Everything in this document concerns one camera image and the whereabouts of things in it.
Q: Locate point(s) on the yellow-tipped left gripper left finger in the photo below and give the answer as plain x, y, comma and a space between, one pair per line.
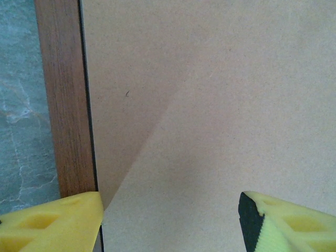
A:
47, 231

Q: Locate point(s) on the brown backing board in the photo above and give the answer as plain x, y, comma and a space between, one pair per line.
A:
210, 105

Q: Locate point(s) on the brown wooden picture frame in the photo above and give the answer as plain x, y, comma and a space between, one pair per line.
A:
65, 105

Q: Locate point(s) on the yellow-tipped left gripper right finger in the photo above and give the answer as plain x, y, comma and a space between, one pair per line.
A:
294, 231

